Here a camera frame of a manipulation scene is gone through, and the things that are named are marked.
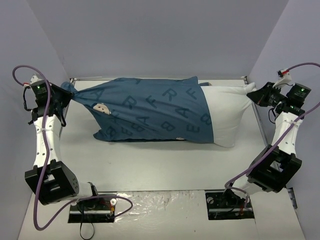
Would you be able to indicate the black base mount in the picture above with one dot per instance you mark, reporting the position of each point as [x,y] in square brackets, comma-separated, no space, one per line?
[225,205]
[98,210]

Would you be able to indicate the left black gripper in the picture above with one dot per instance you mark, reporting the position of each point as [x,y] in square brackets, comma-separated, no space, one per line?
[63,94]

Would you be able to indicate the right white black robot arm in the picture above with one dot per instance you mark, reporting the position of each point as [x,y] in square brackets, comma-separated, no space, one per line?
[274,167]

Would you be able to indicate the white pillow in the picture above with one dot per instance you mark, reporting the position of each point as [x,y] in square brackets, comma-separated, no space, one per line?
[226,105]

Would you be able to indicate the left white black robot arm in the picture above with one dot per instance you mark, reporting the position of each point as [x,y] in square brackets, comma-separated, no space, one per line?
[49,177]

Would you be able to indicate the blue cartoon letter pillowcase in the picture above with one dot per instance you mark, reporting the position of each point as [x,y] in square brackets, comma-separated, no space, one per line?
[134,109]

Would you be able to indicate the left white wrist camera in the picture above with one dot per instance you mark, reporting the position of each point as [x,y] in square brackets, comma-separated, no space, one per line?
[34,79]

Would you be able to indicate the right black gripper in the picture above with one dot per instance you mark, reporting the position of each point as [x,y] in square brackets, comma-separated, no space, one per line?
[261,91]

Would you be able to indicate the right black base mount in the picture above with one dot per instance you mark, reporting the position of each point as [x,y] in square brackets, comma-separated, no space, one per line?
[225,205]

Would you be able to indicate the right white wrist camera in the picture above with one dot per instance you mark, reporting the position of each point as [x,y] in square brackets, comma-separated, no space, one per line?
[284,78]

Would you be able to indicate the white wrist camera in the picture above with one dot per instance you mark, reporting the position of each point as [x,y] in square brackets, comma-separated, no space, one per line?
[34,79]
[284,78]

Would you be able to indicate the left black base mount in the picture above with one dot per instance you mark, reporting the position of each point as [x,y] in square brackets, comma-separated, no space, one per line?
[98,210]

